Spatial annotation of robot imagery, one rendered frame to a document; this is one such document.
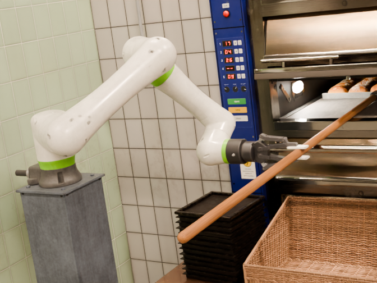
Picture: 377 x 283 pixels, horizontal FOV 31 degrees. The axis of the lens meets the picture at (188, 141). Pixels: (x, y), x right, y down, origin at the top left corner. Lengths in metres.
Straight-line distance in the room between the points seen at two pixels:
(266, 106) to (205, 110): 0.52
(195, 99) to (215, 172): 0.76
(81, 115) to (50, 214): 0.38
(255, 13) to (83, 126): 1.09
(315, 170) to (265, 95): 0.38
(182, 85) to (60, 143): 0.55
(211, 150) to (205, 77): 0.68
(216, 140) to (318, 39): 0.64
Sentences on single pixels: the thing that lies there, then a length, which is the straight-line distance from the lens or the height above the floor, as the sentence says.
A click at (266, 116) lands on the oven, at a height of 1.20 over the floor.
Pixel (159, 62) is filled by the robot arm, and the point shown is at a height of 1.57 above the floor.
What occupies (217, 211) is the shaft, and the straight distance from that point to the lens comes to 1.88.
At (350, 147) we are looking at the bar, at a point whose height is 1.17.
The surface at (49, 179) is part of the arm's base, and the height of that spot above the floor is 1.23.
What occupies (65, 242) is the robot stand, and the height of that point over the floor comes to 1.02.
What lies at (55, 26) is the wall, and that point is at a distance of 3.23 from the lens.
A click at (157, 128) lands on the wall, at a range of 3.32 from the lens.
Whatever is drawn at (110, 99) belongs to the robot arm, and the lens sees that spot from 2.21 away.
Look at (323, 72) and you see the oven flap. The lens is 2.72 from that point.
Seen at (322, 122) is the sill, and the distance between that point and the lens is 2.93.
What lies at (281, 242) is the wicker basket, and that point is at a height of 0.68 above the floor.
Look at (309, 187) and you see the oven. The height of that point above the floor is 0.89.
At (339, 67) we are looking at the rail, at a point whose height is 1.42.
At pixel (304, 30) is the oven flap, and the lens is 2.90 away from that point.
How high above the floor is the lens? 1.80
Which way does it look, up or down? 13 degrees down
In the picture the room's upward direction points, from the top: 7 degrees counter-clockwise
